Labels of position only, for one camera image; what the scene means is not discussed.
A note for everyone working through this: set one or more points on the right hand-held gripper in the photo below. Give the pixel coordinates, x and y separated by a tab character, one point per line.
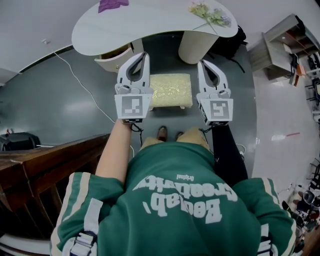
220	110

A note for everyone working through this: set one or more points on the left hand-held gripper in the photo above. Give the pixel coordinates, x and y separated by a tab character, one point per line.
132	105

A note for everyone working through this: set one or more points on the cream cushioned stool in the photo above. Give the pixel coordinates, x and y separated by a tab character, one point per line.
172	87

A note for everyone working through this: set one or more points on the white kidney-shaped table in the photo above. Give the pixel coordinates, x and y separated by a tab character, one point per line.
150	22

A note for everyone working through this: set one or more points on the person's right forearm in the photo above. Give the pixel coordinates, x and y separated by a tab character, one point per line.
227	155

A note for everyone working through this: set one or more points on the person's left forearm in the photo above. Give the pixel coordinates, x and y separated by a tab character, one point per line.
112	155

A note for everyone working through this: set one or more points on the black backpack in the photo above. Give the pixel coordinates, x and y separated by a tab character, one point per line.
230	47

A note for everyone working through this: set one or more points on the person's khaki trousers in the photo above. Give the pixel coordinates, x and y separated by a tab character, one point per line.
195	137

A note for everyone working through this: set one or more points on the artificial flower bouquet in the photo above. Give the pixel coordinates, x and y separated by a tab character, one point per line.
212	17

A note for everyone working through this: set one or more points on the person's brown shoe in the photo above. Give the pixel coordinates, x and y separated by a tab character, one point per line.
162	132
179	136

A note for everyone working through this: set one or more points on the grey wooden shelf unit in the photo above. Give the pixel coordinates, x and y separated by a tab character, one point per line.
275	45

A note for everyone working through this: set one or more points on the purple cloth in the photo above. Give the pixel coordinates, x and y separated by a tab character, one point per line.
110	5

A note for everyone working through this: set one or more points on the person's green jersey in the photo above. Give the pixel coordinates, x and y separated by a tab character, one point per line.
170	162

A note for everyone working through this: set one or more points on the pink stick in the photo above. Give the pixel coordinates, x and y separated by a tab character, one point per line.
293	134

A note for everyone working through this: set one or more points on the black bag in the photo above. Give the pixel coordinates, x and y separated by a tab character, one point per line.
17	142

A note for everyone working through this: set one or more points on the black equipment clutter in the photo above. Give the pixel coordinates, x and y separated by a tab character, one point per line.
307	200

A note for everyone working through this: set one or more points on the white curved stair plinth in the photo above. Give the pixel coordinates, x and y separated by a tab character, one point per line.
20	246

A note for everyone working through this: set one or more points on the white wall socket box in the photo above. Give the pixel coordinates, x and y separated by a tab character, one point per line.
45	41

